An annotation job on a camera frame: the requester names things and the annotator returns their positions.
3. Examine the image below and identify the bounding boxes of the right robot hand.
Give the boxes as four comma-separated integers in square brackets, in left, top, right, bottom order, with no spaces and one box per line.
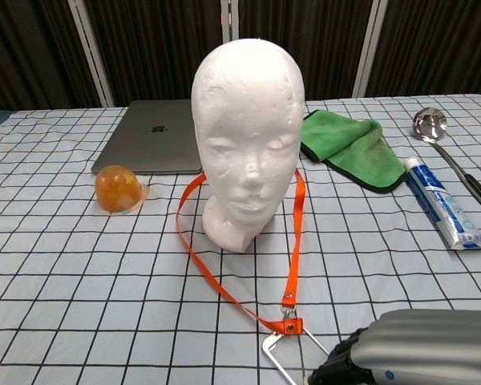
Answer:
[306,308,481,385]

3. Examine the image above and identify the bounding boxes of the white badge holder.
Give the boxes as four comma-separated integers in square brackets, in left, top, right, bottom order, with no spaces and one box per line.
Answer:
[261,329,330,385]

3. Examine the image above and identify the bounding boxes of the orange lanyard strap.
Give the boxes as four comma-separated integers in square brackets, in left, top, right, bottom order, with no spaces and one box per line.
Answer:
[175,168,307,334]

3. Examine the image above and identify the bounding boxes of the white foam mannequin head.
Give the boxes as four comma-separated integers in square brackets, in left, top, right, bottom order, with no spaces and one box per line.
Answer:
[190,36,305,253]

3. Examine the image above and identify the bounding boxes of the blue white toothpaste tube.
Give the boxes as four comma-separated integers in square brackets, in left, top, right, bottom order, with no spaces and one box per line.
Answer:
[402,155,481,250]

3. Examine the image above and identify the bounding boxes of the green microfibre cloth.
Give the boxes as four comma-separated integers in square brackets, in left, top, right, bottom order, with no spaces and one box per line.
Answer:
[299,108,408,194]

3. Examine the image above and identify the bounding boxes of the black partition panel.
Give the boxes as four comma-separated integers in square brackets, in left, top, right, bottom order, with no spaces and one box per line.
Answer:
[0,0,105,116]
[238,0,374,101]
[366,0,481,99]
[83,0,225,108]

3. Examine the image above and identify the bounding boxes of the orange jelly cup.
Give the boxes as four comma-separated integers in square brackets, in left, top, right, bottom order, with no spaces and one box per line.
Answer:
[95,163,150,214]

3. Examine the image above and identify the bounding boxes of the grey laptop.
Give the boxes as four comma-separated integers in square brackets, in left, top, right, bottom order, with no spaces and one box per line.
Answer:
[91,99,204,176]

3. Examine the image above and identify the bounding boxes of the checkered tablecloth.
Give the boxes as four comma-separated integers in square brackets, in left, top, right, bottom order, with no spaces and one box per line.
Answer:
[0,92,481,385]

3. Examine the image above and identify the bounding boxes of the steel ladle black handle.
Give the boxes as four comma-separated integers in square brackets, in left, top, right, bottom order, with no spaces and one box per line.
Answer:
[411,106,481,214]

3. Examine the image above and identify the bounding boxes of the white partition frame post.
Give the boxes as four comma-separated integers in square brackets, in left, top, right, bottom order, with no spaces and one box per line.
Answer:
[351,0,389,99]
[220,0,241,43]
[67,0,115,108]

